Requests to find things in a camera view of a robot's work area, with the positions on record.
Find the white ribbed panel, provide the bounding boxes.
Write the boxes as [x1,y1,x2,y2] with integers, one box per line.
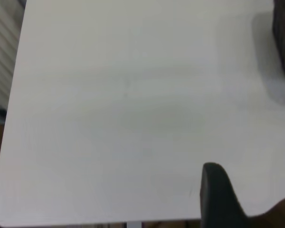
[0,0,26,119]

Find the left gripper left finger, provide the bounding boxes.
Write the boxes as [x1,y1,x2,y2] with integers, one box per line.
[199,162,255,228]

